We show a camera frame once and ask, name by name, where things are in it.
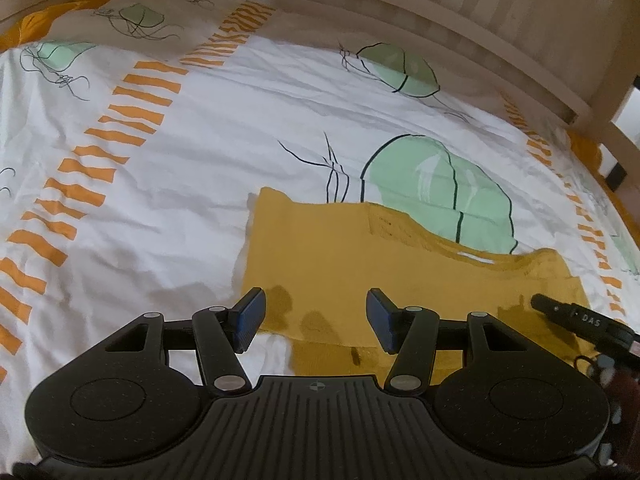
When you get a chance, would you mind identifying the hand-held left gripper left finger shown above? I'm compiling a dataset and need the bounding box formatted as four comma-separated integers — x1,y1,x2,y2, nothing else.
102,287,267,392

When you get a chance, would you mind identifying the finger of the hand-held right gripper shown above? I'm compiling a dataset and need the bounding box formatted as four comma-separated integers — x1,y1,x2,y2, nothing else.
530,292,612,343

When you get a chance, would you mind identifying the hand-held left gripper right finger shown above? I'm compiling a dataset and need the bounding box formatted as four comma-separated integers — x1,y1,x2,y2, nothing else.
366,288,533,391

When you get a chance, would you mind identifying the yellow knit garment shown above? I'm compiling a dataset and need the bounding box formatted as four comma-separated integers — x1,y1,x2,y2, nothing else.
241,186,592,386

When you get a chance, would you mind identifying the white printed blanket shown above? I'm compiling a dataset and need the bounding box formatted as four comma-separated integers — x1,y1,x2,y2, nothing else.
0,0,640,466

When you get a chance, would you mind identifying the black cable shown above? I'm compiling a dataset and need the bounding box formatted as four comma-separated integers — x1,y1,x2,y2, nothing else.
574,354,608,375

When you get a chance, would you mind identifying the wooden bed frame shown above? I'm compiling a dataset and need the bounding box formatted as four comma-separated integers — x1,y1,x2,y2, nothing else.
0,0,640,196

